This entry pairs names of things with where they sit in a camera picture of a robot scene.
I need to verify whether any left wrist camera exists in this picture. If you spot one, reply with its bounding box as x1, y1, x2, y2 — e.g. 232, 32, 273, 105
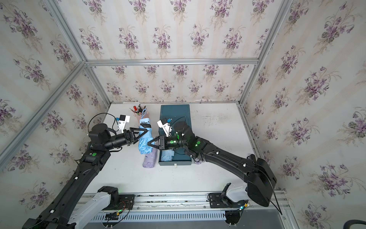
116, 115, 130, 132

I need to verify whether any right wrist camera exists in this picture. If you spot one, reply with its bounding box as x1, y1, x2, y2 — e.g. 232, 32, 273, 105
157, 118, 171, 137

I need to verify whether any purple umbrella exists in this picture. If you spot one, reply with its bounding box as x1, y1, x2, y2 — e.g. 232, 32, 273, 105
194, 160, 204, 165
143, 148, 157, 169

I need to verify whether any teal drawer cabinet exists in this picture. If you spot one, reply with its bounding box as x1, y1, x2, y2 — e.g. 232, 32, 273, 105
158, 104, 192, 166

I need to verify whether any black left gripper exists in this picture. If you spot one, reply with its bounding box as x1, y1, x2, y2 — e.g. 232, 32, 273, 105
101, 129, 146, 152

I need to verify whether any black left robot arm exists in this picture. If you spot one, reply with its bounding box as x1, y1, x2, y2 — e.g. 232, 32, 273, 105
23, 115, 151, 229

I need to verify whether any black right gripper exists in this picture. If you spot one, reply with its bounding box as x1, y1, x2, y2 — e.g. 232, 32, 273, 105
146, 135, 188, 153

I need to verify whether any blue umbrella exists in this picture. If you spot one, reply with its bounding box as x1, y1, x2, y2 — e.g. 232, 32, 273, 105
160, 149, 175, 162
138, 112, 153, 155

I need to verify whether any aluminium rail beam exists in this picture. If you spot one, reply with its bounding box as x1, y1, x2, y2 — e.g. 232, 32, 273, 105
122, 191, 291, 212

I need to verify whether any pink pen holder cup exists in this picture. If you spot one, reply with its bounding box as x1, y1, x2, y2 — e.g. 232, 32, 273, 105
130, 105, 148, 116

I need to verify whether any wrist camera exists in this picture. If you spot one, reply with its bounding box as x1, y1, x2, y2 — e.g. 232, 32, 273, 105
116, 115, 130, 132
157, 118, 171, 137

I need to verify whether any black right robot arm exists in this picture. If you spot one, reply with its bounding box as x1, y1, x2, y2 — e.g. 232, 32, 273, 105
147, 121, 280, 210

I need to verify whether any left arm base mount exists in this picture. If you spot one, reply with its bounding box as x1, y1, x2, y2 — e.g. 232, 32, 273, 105
97, 186, 135, 210

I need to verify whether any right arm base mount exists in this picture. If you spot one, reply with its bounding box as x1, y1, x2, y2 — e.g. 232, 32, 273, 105
207, 182, 249, 210

